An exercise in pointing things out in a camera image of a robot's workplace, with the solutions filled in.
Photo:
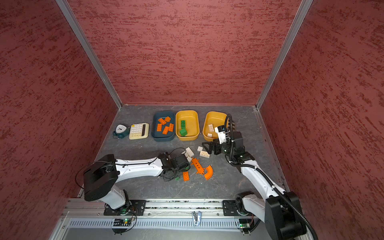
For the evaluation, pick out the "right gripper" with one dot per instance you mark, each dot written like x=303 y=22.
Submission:
x=216 y=144

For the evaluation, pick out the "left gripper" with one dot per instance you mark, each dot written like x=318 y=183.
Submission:
x=168 y=179

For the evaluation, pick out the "cream 2x4 lego plate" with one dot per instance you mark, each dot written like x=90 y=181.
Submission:
x=204 y=154

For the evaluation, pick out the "orange 2x4 lego bottom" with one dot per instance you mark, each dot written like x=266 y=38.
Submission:
x=186 y=176

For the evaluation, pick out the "white 2x4 lego brick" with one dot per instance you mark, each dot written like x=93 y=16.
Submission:
x=189 y=152

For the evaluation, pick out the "cream lego brick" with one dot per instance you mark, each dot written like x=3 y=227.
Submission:
x=211 y=128

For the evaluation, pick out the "orange long lego beam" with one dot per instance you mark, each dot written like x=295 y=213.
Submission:
x=200 y=170

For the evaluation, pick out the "orange curved lego piece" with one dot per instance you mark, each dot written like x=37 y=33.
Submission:
x=209 y=173

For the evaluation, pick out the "small green lego brick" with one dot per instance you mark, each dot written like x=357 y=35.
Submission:
x=183 y=132

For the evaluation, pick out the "orange 2x4 lego brick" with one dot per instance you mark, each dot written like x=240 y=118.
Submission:
x=162 y=121

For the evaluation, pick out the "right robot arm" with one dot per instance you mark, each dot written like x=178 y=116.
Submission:
x=278 y=209

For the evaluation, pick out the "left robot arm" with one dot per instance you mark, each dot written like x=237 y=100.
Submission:
x=100 y=178

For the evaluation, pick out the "right yellow container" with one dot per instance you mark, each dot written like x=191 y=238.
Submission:
x=215 y=118

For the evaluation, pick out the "yellow container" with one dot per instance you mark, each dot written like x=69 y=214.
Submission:
x=215 y=118
x=192 y=125

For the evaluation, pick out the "middle yellow container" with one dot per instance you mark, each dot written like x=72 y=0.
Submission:
x=192 y=125

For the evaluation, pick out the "dark teal container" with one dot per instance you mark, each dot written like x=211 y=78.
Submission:
x=158 y=136

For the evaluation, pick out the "beige calculator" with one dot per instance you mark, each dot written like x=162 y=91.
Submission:
x=139 y=131

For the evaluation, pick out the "small teal alarm clock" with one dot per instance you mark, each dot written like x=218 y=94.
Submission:
x=121 y=131

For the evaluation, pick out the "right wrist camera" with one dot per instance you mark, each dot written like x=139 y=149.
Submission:
x=221 y=131

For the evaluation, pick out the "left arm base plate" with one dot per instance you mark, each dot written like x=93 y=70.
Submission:
x=132 y=207

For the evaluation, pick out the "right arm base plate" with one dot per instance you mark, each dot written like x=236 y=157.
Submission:
x=230 y=208

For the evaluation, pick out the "aluminium front rail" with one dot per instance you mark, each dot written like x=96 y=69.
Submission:
x=155 y=208

